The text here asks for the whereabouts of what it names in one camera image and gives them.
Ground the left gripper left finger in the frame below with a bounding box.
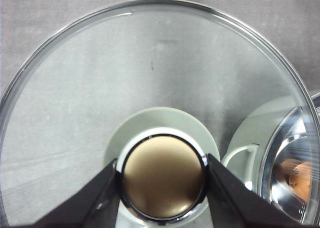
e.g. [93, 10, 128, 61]
[19, 159, 121, 228]

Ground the glass lid with green knob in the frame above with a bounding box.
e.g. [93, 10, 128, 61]
[0, 0, 320, 228]

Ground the brown potato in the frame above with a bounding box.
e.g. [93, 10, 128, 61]
[280, 158, 312, 202]

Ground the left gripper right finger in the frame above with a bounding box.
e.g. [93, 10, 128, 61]
[207, 153, 303, 228]

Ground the grey table mat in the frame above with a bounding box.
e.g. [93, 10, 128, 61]
[0, 0, 320, 228]

